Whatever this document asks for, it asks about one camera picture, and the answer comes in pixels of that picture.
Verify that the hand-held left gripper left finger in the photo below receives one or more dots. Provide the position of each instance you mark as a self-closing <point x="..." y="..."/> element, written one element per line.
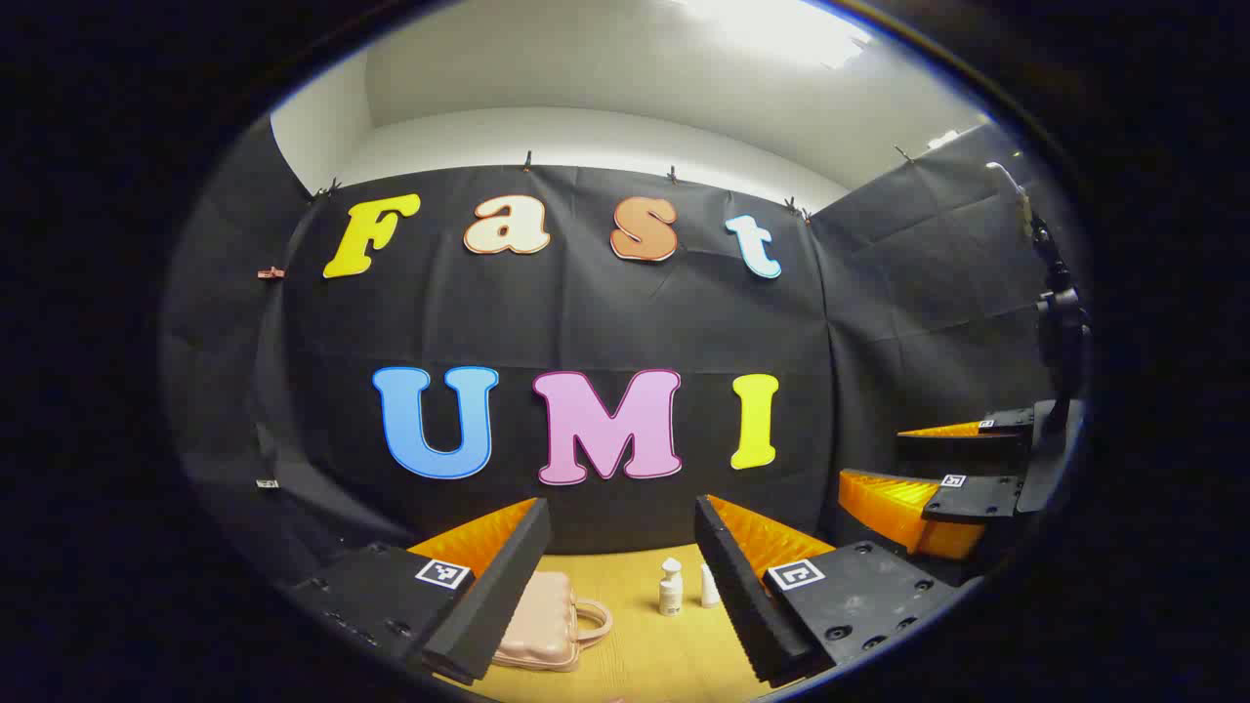
<point x="498" y="596"/>

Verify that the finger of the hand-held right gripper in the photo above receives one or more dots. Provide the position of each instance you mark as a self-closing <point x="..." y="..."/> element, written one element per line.
<point x="962" y="454"/>
<point x="967" y="498"/>

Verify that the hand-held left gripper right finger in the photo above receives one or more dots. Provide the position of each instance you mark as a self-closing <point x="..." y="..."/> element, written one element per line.
<point x="742" y="596"/>

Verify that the white squeeze tube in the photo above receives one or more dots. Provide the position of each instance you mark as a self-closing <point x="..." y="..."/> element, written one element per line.
<point x="709" y="588"/>

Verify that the pink suitcase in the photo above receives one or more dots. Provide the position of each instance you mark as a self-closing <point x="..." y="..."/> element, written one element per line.
<point x="547" y="625"/>

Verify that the white pump bottle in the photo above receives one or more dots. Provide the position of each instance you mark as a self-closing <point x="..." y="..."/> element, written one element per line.
<point x="670" y="594"/>

